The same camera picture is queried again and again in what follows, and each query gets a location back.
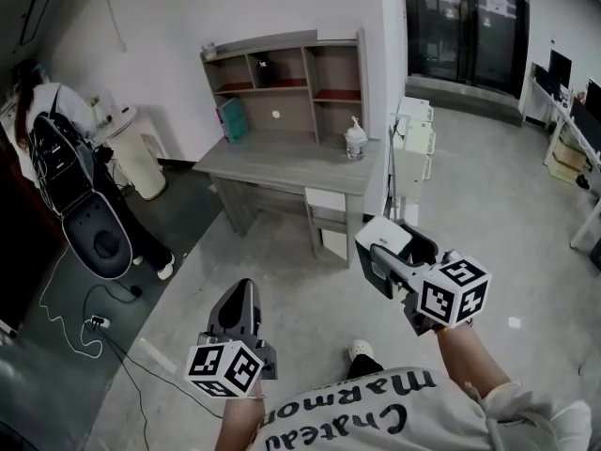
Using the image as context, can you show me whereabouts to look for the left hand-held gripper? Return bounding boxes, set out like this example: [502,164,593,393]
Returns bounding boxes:
[185,277,279,399]

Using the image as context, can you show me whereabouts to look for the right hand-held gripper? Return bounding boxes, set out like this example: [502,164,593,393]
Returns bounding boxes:
[354,223,493,336]

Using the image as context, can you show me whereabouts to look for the white pack of tissues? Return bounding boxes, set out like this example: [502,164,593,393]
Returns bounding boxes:
[354,215,415,256]

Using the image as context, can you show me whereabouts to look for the grey wooden shelf unit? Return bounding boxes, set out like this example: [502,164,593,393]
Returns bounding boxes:
[200,27,368,150]

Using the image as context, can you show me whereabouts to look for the person's left forearm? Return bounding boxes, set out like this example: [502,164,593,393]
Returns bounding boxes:
[222,394,270,451]

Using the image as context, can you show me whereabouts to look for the person's right forearm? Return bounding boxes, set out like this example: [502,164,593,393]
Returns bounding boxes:
[436,322,514,399]

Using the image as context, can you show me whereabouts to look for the thin metal stand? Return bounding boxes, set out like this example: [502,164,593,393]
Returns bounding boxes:
[384,113,410,227]

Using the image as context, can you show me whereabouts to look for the person's white shoe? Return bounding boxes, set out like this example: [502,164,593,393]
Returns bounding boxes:
[347,338,376,364]

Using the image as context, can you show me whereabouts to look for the white desk drawer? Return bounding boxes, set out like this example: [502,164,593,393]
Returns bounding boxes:
[303,186,348,211]

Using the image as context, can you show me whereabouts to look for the person's black trouser leg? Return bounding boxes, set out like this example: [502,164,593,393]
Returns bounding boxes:
[346,353,385,381]

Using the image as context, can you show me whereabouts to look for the white pump bottle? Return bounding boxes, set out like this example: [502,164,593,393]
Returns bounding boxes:
[344,115,369,162]

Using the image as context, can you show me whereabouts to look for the white low cabinet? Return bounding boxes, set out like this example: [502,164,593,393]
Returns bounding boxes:
[391,96,438,202]

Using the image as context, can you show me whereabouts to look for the person's grey printed shirt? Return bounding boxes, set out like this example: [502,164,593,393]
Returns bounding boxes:
[247,366,593,451]

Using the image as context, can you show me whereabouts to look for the grey wooden desk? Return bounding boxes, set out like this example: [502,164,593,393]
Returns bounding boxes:
[192,136,379,269]

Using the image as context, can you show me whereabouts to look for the black grey backpack rig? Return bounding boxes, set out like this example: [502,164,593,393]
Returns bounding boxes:
[29,114,134,282]

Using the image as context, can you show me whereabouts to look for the white round table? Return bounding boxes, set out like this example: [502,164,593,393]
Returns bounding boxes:
[91,104,168,202]

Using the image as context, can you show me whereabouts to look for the teal and pink book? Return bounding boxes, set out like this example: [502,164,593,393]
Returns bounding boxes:
[215,97,251,145]

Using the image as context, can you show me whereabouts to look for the cardboard box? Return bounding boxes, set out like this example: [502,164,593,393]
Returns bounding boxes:
[547,133,589,186]

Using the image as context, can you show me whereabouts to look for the white long desk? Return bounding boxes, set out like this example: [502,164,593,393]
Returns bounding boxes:
[519,61,601,254]

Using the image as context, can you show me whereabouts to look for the dark wooden cabinet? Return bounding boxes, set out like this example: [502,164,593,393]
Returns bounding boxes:
[0,122,65,335]

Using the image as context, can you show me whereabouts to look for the dark glass doors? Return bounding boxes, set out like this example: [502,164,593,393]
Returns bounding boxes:
[402,0,532,99]

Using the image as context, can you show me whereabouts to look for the black cable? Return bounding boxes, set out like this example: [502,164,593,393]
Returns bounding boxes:
[83,283,226,451]

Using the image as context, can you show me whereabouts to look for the white cable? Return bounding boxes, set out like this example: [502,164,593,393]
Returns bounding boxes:
[39,249,105,360]

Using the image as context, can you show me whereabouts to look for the black framed wall panel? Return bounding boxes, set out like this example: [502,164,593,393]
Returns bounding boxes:
[17,0,56,47]

